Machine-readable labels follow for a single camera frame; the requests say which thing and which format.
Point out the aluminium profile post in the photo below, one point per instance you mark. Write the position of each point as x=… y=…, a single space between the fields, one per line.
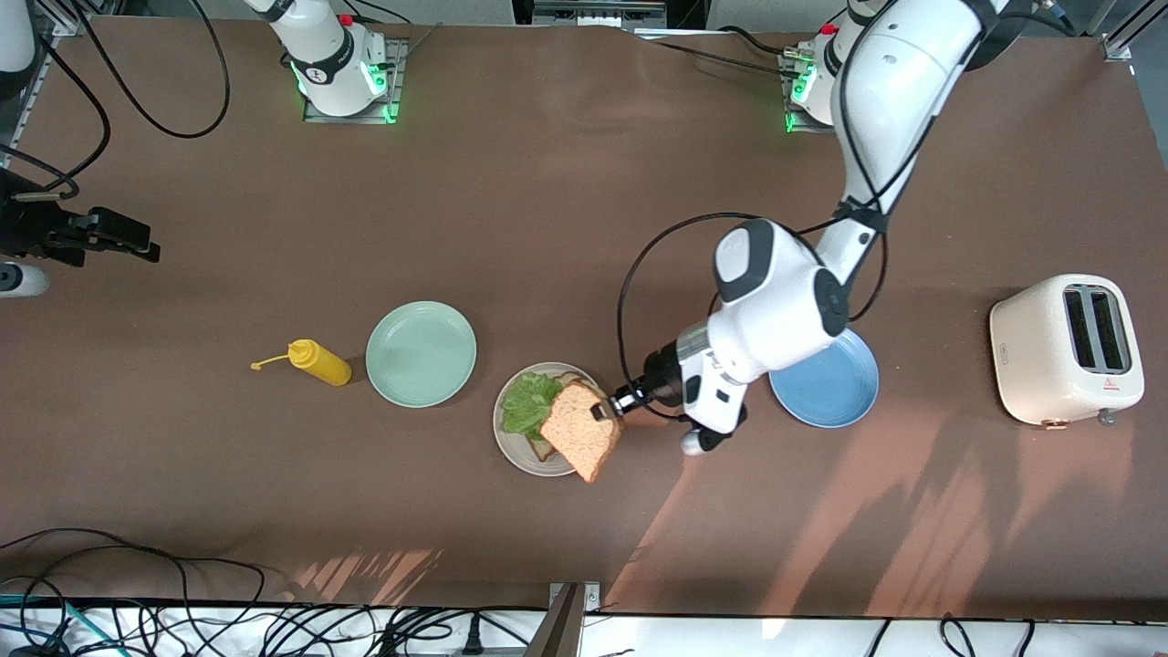
x=561 y=630

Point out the brown bread slice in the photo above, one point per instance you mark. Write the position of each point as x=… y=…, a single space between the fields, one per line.
x=542 y=449
x=579 y=438

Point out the grey power strip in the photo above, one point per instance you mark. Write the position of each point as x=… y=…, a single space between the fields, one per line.
x=593 y=11

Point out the yellow mustard squeeze bottle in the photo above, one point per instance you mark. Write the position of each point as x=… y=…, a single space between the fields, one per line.
x=321 y=362

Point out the beige plate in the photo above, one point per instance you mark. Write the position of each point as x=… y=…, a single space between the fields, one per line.
x=511 y=449

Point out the black power plug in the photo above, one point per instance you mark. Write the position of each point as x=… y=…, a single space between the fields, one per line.
x=473 y=639

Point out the white toaster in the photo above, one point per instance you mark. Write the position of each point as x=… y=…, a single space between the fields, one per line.
x=1031 y=365

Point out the green lettuce leaf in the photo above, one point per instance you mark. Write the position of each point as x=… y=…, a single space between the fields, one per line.
x=525 y=406

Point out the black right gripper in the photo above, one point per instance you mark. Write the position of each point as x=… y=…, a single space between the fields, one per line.
x=27 y=230

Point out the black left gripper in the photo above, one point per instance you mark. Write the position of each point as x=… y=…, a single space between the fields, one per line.
x=655 y=380

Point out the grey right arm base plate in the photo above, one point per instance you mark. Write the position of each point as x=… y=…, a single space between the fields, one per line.
x=394 y=100

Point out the blue plate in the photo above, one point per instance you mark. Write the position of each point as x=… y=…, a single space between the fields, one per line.
x=839 y=392

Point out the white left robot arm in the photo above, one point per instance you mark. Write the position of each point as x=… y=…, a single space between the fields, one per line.
x=894 y=91

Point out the brown table mat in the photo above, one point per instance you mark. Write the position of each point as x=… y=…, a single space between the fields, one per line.
x=456 y=228

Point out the grey left arm base plate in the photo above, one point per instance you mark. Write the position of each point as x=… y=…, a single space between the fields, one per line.
x=808 y=126

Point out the mint green plate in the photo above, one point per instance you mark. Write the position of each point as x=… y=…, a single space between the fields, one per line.
x=420 y=354

